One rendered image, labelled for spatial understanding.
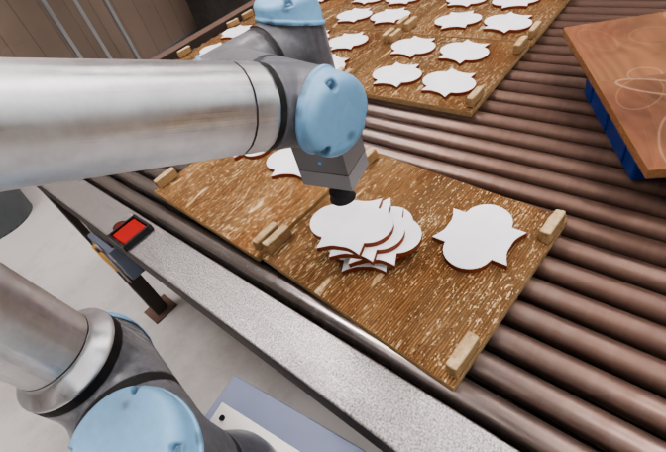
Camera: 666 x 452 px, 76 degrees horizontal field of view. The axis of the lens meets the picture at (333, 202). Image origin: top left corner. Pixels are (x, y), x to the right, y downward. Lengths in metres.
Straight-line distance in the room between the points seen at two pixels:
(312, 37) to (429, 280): 0.41
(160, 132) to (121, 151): 0.03
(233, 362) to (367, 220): 1.26
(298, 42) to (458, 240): 0.41
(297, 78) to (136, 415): 0.34
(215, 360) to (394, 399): 1.36
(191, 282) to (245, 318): 0.16
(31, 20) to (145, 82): 4.20
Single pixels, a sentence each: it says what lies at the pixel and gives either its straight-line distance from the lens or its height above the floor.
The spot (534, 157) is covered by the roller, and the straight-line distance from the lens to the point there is 0.94.
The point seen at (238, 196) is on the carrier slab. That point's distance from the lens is 0.97.
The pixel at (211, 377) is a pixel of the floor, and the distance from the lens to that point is 1.89.
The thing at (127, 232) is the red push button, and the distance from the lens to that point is 1.07.
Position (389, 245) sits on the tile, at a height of 0.98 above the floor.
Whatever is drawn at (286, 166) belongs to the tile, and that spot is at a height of 0.95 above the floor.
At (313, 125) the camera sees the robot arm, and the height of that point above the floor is 1.33.
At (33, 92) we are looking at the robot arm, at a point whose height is 1.43.
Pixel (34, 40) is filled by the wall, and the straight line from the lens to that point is 4.49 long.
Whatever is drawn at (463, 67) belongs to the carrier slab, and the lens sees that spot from 1.24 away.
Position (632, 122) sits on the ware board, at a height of 1.04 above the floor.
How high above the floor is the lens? 1.50
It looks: 41 degrees down
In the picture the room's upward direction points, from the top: 18 degrees counter-clockwise
